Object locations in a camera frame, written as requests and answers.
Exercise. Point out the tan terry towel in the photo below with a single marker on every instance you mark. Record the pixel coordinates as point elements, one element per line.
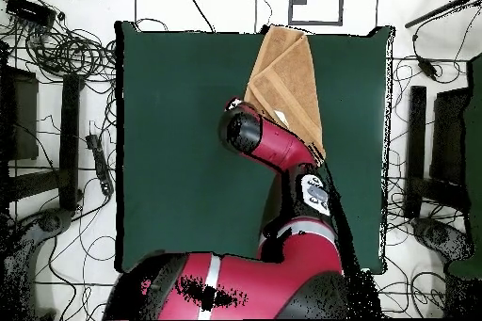
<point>290,80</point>

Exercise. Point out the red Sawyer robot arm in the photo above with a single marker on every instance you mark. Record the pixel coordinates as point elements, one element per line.
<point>271,144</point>

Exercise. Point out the black flat panel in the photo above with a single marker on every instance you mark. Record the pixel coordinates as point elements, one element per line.
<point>450,136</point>
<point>22,117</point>

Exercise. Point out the dark green tablecloth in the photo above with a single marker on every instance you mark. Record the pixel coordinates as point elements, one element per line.
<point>180,147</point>

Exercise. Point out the black power strip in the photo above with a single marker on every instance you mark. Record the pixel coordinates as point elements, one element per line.
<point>99,163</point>

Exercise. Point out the black power adapter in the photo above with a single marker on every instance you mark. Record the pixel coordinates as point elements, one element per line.
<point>427,68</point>

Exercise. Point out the grey chair base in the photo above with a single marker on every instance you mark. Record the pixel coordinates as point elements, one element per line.
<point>437,234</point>
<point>49,221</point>

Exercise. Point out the black tripod pole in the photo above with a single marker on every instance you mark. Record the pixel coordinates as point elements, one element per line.
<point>433,14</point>

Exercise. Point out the black device box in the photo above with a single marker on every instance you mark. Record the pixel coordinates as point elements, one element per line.
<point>30,10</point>

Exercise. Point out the black frame bar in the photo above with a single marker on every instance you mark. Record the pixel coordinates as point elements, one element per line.
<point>69,140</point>
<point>417,140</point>

